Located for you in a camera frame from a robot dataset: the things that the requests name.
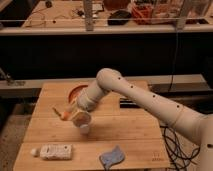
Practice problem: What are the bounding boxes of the black cables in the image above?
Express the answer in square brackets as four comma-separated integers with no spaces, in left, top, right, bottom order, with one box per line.
[159,124,201,171]

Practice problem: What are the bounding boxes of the blue grey cloth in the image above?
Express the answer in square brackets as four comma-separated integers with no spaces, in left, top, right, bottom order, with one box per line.
[99,146,125,170]

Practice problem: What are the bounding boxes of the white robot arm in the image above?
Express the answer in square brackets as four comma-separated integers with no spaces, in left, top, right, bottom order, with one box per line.
[76,68,213,171]

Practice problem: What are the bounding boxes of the black flat object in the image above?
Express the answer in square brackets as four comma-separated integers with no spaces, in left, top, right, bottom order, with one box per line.
[119,98,138,108]

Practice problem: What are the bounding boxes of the white plastic bottle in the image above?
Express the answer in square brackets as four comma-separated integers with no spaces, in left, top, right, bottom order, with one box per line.
[30,144,73,160]

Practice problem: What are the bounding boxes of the wooden board table top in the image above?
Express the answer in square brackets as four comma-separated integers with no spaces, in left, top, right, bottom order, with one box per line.
[13,82,169,171]

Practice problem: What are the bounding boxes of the black bag on shelf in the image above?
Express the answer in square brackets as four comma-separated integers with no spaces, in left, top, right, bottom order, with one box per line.
[107,10,131,26]

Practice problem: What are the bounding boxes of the orange basket on shelf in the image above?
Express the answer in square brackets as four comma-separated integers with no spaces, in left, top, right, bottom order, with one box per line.
[131,4,153,25]

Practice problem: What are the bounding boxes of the metal vertical post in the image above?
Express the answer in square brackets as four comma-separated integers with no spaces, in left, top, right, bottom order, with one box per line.
[83,0,94,31]

